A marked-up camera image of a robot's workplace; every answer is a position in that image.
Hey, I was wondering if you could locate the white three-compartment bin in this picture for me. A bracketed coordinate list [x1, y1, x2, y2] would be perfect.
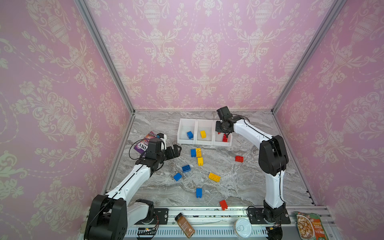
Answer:
[177, 119, 233, 147]

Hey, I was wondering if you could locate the red square lego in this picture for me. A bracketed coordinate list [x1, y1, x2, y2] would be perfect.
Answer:
[235, 156, 244, 163]

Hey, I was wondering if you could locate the yellow long lego upright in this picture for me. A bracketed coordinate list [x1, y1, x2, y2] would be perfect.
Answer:
[196, 149, 202, 158]

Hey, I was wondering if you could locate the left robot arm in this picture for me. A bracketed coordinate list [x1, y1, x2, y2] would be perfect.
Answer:
[83, 135, 182, 240]

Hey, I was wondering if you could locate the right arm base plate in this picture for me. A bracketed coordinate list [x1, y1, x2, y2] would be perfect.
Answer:
[246, 206, 291, 225]

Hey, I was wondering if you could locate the blue studded lego centre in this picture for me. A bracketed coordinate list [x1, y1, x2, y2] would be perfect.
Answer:
[182, 165, 191, 173]

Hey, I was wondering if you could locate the aluminium front rail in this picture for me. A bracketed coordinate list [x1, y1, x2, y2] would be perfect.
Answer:
[78, 205, 341, 240]

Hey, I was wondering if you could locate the green noodle packet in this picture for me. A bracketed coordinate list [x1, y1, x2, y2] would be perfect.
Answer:
[295, 212, 328, 240]

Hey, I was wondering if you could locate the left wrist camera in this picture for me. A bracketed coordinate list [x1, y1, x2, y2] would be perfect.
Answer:
[157, 133, 167, 150]

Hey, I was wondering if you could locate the yellow long lego lower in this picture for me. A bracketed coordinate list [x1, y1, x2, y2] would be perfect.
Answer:
[209, 173, 221, 183]

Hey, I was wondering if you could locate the brown spice jar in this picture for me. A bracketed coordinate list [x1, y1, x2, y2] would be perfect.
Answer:
[175, 213, 196, 239]

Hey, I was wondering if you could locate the purple snack bag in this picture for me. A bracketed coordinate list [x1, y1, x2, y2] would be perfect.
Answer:
[134, 131, 157, 154]

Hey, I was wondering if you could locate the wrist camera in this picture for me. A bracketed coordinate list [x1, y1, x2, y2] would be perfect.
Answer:
[157, 133, 167, 150]
[217, 106, 233, 122]

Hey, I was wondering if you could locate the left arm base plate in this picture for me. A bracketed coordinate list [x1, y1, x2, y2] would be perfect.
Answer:
[136, 208, 169, 225]

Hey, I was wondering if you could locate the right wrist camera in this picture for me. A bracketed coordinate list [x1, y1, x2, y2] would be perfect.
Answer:
[217, 106, 233, 122]

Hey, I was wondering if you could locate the white round lid cup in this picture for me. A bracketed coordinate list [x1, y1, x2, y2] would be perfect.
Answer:
[234, 218, 253, 239]

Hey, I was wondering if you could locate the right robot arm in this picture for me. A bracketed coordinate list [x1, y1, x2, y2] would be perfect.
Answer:
[216, 111, 289, 224]

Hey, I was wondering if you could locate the red lego table edge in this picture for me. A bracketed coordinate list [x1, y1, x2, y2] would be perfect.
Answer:
[220, 200, 228, 211]

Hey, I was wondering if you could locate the blue lego bottom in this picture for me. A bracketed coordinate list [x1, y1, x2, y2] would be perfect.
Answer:
[196, 188, 203, 198]

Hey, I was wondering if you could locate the yellow square lego centre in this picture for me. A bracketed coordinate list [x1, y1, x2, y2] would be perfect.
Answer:
[198, 157, 204, 166]

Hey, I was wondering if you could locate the small circuit board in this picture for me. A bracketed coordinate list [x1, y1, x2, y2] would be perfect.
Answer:
[138, 228, 157, 236]

